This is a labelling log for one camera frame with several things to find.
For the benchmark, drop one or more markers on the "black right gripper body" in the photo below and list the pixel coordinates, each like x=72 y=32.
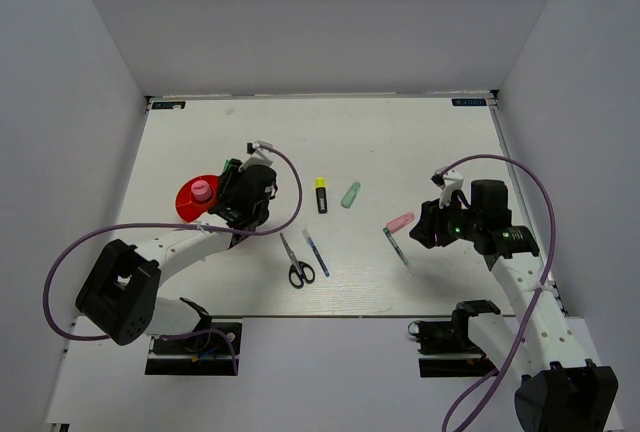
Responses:
x=455 y=223

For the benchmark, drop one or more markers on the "pink glue stick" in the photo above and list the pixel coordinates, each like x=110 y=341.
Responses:
x=201 y=191

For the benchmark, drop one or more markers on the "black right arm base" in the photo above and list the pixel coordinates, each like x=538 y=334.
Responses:
x=441 y=354

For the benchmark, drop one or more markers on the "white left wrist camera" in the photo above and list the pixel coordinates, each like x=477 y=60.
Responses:
x=260 y=153

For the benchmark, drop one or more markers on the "green ink pen refill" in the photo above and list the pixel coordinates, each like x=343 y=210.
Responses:
x=395 y=246

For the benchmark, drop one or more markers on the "pink translucent stapler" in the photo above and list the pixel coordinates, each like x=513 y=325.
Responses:
x=400 y=222

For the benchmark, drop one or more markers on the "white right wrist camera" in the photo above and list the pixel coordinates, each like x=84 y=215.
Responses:
x=449 y=181

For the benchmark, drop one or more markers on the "blue label sticker right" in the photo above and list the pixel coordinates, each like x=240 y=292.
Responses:
x=469 y=102

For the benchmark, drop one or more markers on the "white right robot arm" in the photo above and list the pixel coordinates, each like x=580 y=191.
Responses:
x=558 y=386

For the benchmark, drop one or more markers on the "blue label sticker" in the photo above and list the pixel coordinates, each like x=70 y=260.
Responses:
x=469 y=102
x=168 y=105

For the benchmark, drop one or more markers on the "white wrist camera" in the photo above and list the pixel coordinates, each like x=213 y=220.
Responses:
x=260 y=153
x=449 y=181

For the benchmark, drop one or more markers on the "green translucent stapler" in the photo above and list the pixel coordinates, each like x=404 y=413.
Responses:
x=350 y=195

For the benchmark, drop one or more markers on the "yellow cap black highlighter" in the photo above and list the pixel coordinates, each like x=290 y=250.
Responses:
x=321 y=195

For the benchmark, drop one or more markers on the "orange round organizer container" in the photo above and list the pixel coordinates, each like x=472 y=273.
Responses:
x=188 y=210

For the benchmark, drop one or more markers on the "blue ink pen refill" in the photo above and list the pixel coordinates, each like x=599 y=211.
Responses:
x=311 y=243

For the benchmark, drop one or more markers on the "blue label sticker left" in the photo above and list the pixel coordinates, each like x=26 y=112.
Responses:
x=168 y=105

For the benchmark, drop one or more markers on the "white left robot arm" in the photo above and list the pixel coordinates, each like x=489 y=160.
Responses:
x=120 y=294

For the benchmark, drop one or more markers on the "black handled scissors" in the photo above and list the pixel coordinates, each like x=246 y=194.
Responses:
x=300 y=273

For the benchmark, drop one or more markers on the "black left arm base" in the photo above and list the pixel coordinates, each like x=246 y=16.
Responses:
x=205 y=355

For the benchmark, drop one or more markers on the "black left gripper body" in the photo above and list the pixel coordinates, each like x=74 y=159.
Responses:
x=228 y=188

